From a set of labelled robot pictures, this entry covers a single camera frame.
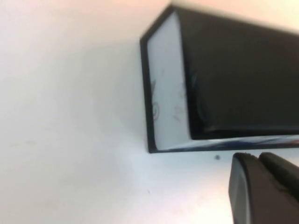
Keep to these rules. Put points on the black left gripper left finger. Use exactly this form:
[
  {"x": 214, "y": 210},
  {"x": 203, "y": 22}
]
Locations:
[{"x": 257, "y": 193}]

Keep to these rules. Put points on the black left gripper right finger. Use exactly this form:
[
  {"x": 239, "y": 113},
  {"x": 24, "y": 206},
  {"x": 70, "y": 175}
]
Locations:
[{"x": 280, "y": 170}]

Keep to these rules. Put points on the black open box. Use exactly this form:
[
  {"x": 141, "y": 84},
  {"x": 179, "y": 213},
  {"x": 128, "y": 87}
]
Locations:
[{"x": 233, "y": 70}]

